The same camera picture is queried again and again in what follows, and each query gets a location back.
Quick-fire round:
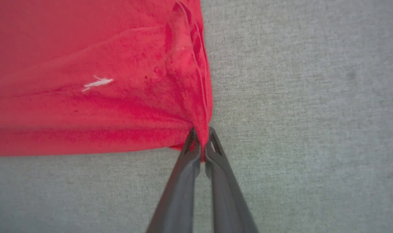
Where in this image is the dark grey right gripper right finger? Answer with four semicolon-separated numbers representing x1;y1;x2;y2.
204;126;259;233

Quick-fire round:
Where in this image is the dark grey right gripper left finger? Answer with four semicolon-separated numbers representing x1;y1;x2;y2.
146;127;202;233

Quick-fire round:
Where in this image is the red garment with white trim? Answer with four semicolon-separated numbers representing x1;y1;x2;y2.
0;0;214;162

